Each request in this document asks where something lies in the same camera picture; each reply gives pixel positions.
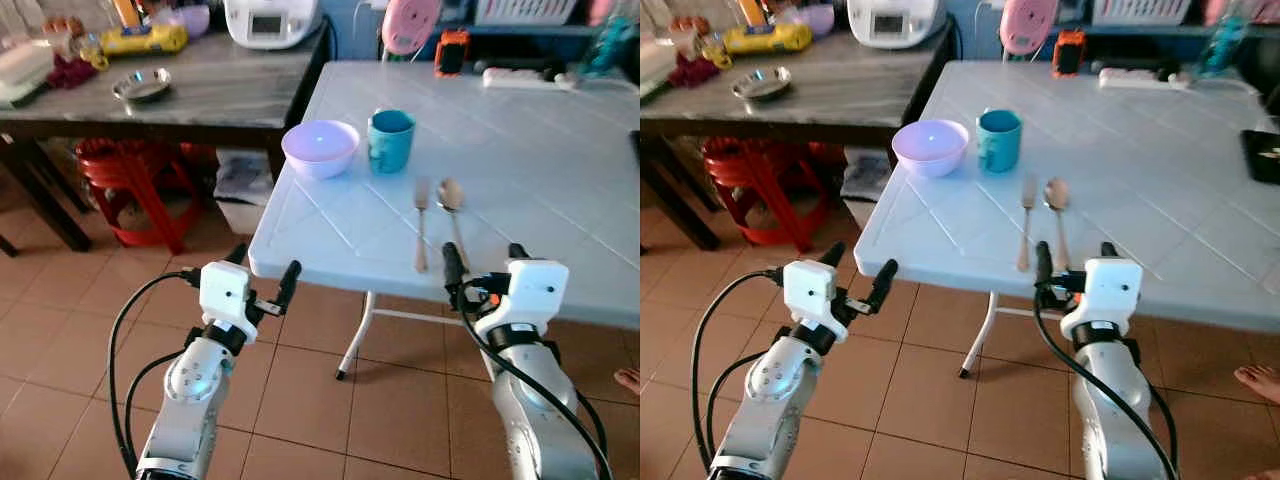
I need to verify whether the metal fork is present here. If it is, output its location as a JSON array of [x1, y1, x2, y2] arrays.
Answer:
[[412, 176, 432, 274], [1016, 175, 1039, 274]]

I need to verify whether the white storage box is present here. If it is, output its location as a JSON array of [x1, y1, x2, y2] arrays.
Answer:
[[839, 147, 898, 232], [212, 148, 277, 237]]

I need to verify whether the white plastic folding table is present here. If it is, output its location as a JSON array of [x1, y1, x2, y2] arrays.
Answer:
[[852, 59, 1280, 381], [246, 59, 641, 383]]

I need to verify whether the metal spoon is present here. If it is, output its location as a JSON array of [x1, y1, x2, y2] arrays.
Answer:
[[436, 177, 472, 273], [1042, 177, 1074, 273]]

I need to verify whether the red plastic stool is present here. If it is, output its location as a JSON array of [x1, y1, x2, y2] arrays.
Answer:
[[74, 137, 218, 253], [699, 136, 843, 252]]

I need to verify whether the teal mug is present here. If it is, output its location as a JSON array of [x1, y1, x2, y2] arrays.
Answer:
[[975, 108, 1025, 175], [366, 108, 418, 176]]

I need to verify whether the large purple bowl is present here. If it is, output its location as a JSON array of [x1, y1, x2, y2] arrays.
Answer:
[[281, 119, 362, 182], [891, 118, 971, 180]]

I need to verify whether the dark wooden marble-top table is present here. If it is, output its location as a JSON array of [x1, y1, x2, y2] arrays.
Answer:
[[640, 18, 958, 253], [0, 18, 333, 256]]

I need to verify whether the white power strip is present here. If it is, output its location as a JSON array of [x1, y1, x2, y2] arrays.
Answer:
[[481, 65, 580, 92], [1097, 65, 1194, 92]]

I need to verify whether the black tray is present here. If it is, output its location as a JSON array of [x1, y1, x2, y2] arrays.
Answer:
[[1239, 129, 1280, 185]]

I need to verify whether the round metal plate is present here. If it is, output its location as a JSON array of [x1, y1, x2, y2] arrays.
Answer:
[[111, 67, 174, 104], [730, 65, 794, 103]]

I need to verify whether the orange and black device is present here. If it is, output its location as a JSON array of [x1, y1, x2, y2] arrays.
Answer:
[[433, 29, 472, 80], [1051, 29, 1088, 79]]

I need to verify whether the yellow plastic case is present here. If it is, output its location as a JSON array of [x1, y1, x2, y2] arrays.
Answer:
[[721, 21, 814, 57], [99, 23, 190, 58]]

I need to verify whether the white food container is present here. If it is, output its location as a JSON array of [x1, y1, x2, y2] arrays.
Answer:
[[640, 38, 680, 102], [0, 40, 57, 107]]

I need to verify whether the dark red cloth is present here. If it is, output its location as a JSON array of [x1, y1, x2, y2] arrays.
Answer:
[[667, 52, 724, 90], [46, 54, 102, 92]]

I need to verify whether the white rice cooker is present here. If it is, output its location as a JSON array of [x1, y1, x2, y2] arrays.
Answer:
[[846, 0, 949, 51], [221, 0, 324, 52]]

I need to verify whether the small purple bowl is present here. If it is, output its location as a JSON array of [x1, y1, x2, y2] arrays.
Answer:
[[784, 3, 837, 39], [154, 4, 212, 40]]

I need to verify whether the pink round appliance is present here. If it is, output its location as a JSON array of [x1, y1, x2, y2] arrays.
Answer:
[[999, 0, 1060, 58], [380, 0, 444, 58]]

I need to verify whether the white plastic basket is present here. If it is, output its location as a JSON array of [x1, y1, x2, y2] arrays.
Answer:
[[1089, 0, 1194, 27], [473, 0, 582, 27]]

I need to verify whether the clear glass jar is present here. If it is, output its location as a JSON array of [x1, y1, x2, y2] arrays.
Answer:
[[664, 14, 712, 57], [39, 15, 87, 62]]

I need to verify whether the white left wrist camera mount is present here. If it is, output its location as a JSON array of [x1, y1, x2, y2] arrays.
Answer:
[[198, 261, 254, 342], [782, 259, 838, 341]]

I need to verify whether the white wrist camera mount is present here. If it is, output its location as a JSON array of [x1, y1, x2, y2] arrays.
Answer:
[[198, 261, 254, 342], [474, 258, 570, 342], [1059, 257, 1145, 341], [782, 259, 838, 341]]

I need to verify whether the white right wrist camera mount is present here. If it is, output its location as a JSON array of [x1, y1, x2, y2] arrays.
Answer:
[[474, 258, 570, 342], [1059, 257, 1145, 341]]

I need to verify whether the short black left arm cable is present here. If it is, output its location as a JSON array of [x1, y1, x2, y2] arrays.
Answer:
[[704, 349, 773, 471], [122, 349, 191, 475]]

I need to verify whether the long black left arm cable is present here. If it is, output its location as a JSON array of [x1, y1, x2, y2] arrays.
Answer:
[[107, 270, 203, 477], [690, 268, 787, 473]]

